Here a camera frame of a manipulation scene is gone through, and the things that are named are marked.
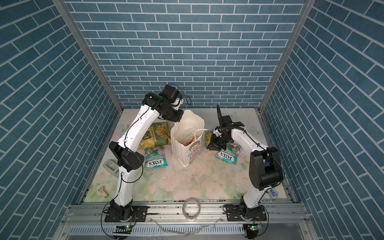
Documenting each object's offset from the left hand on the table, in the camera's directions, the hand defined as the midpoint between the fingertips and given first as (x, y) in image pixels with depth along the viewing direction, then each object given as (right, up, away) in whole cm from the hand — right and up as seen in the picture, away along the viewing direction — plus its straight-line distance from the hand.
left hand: (181, 118), depth 83 cm
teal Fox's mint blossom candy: (+30, -22, +9) cm, 38 cm away
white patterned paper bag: (+2, -12, +17) cm, 21 cm away
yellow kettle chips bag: (-16, -10, +13) cm, 23 cm away
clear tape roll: (+4, -48, -11) cm, 50 cm away
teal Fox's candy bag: (-17, -24, +8) cm, 30 cm away
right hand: (+15, -16, +4) cm, 22 cm away
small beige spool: (-41, -39, -4) cm, 57 cm away
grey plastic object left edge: (-41, -28, +5) cm, 50 cm away
